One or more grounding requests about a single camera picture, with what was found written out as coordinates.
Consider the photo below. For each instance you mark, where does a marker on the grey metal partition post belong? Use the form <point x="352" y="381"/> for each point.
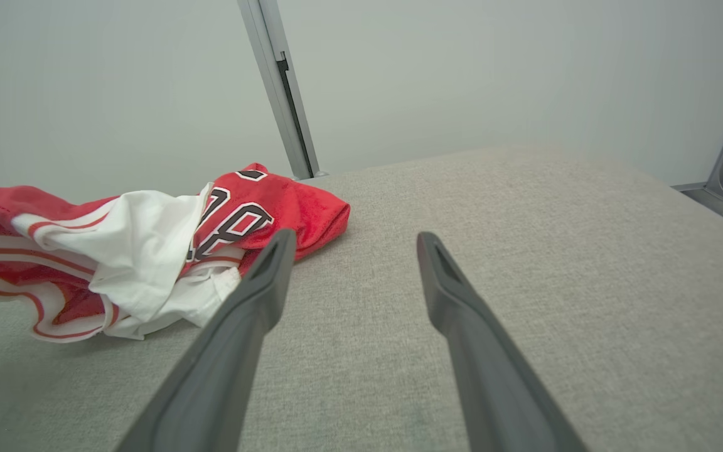
<point x="286" y="94"/>

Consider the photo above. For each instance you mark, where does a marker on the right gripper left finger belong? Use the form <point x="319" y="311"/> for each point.
<point x="223" y="351"/>

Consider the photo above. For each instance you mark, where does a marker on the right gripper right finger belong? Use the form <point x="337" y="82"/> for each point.
<point x="493" y="376"/>

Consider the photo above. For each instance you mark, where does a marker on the red shorts with white trim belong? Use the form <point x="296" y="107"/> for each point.
<point x="142" y="251"/>

